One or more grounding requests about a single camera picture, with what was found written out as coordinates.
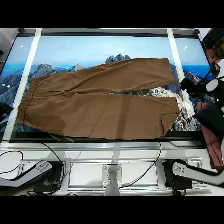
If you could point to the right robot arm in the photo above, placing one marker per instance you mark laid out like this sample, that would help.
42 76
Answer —
203 173

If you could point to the heap of clothes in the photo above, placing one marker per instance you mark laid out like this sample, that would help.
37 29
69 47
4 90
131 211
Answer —
215 41

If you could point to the dark blue garment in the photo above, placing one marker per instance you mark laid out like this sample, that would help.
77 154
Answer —
213 120

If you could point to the brown pants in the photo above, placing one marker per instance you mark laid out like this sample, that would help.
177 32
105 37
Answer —
100 113

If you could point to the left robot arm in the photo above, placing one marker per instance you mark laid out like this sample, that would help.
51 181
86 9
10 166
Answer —
26 175

